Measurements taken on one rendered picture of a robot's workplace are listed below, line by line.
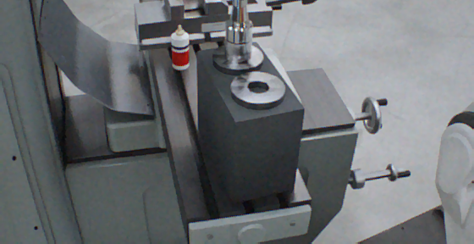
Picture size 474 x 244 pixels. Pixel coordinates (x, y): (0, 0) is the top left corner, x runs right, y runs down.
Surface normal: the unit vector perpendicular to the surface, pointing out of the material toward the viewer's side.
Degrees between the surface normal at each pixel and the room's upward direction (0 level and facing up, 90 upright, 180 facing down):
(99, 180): 90
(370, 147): 0
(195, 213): 0
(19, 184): 88
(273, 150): 90
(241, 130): 90
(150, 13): 0
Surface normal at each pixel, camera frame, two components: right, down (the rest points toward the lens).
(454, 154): -0.90, 0.25
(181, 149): 0.03, -0.79
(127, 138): 0.22, 0.60
